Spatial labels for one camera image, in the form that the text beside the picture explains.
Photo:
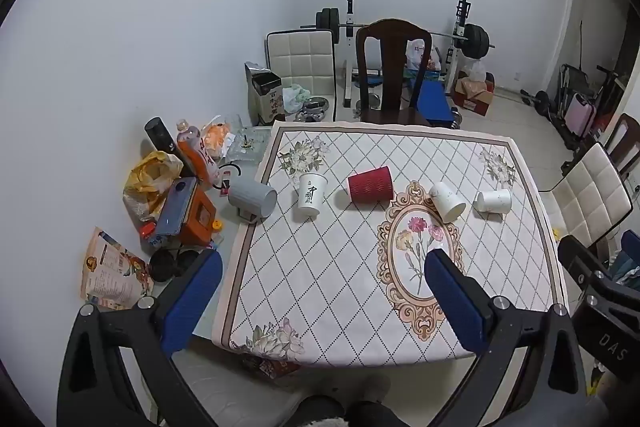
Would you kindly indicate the black round object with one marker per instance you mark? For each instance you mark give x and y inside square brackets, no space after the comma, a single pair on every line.
[188,261]
[162,264]

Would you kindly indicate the small red object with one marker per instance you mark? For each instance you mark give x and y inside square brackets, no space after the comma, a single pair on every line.
[148,231]

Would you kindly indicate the orange box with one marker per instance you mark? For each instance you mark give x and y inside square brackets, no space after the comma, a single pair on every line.
[201,218]

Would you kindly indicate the white squat rack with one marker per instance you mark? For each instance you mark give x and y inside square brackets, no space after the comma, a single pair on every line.
[348,32]

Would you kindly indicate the red printed packet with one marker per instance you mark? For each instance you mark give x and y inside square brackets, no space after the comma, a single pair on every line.
[270,366]

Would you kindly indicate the metal bowls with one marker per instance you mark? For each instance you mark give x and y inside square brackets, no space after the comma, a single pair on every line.
[312,109]

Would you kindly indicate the black barbell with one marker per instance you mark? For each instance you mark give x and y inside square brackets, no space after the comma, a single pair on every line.
[477,41]

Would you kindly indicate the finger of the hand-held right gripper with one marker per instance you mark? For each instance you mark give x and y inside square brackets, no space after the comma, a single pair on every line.
[582,259]

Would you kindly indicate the white speckled paper cup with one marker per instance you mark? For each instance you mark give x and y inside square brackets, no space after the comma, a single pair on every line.
[446,202]

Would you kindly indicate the black cylinder flask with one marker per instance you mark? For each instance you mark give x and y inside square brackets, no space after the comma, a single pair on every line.
[160,134]

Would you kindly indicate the cream quilted chair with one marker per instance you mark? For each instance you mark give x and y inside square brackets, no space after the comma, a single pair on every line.
[587,192]
[300,57]

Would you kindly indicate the pale green plastic bag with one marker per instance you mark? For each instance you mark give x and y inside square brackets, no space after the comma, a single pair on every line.
[296,96]

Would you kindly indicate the red ribbed paper cup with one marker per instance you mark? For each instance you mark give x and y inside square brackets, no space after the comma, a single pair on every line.
[370,186]

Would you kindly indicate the orange snack bag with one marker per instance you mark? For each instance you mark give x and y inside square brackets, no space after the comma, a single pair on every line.
[217,139]

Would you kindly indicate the red cardboard box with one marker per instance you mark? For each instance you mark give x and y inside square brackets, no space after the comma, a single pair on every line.
[475,97]

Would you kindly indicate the yellow plastic bag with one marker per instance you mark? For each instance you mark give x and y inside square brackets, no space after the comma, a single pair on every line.
[145,182]

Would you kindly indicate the dark wooden chair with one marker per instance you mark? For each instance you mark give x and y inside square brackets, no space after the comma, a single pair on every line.
[392,57]
[625,137]

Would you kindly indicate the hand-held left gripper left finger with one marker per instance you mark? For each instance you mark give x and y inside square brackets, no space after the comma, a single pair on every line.
[192,302]

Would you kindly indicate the grey ceramic mug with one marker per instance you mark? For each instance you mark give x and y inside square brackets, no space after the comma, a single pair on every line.
[252,197]

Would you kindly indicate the colourful printed leaflet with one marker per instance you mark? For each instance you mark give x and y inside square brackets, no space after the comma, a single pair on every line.
[107,272]

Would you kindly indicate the floral printed table cloth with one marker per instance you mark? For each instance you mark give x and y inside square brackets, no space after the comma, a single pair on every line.
[325,267]

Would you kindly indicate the clear glass tray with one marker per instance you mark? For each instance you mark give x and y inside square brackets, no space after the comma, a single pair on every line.
[250,144]

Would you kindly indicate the plain white paper cup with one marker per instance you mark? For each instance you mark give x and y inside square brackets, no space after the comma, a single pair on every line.
[494,201]

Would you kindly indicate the orange drink bottle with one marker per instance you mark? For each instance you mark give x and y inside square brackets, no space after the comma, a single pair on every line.
[194,153]

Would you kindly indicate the white red-print plastic bag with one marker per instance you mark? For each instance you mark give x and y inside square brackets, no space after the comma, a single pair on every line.
[416,54]

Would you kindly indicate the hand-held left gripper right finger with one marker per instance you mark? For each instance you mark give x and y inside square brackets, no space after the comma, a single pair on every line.
[455,302]

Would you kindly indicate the dark tea box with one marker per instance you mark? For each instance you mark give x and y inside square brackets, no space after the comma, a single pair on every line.
[267,99]

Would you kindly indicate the black dumbbell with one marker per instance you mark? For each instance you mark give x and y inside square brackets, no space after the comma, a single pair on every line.
[535,99]

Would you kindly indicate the person's dark slipper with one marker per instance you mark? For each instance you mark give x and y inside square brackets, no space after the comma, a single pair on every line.
[320,412]
[372,414]

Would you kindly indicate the white black-print paper cup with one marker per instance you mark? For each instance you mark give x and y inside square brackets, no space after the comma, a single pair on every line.
[311,194]

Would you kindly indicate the blue flat case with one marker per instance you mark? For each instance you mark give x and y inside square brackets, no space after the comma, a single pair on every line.
[175,207]

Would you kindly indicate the pink suitcase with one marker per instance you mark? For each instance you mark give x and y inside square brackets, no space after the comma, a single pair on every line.
[580,114]

